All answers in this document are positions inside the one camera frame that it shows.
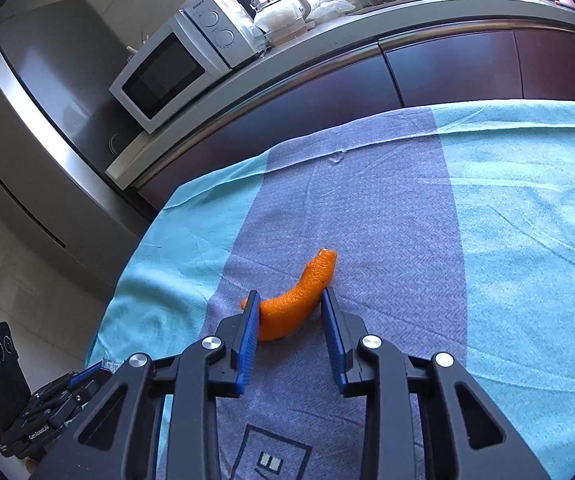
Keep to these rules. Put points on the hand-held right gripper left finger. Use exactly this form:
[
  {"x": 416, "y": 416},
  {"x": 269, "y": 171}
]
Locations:
[{"x": 246, "y": 355}]

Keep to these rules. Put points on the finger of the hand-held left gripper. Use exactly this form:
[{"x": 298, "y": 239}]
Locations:
[
  {"x": 77, "y": 402},
  {"x": 85, "y": 374}
]

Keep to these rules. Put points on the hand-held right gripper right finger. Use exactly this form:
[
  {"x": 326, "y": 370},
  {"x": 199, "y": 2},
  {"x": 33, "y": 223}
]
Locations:
[{"x": 336, "y": 355}]

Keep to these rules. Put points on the orange peel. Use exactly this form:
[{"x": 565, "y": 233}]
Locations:
[{"x": 292, "y": 305}]

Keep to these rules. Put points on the teal and grey cloth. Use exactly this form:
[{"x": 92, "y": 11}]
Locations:
[{"x": 392, "y": 210}]

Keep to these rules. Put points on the grey refrigerator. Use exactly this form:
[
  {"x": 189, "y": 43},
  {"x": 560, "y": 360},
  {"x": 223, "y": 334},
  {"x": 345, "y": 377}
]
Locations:
[{"x": 32, "y": 135}]

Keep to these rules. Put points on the white kitchen countertop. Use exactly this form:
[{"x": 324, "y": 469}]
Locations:
[{"x": 267, "y": 72}]

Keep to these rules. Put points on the white microwave oven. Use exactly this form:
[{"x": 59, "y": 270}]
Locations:
[{"x": 167, "y": 75}]

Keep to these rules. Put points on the brown kitchen cabinet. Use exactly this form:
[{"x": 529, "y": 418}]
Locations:
[{"x": 442, "y": 70}]

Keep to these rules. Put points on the glass kettle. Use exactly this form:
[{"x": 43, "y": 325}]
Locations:
[{"x": 280, "y": 7}]

